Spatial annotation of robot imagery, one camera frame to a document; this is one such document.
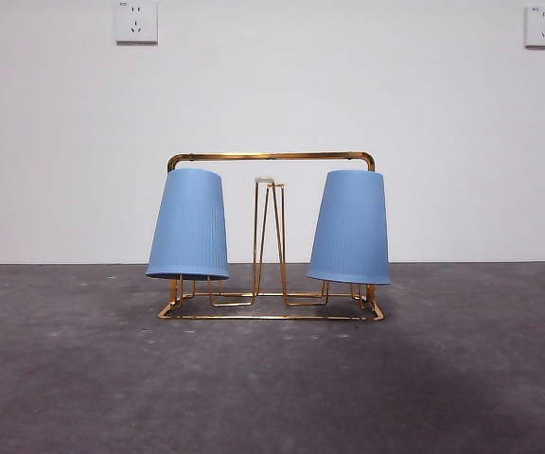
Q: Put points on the blue ribbed plastic cup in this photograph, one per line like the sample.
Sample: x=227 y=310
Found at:
x=188 y=227
x=349 y=232

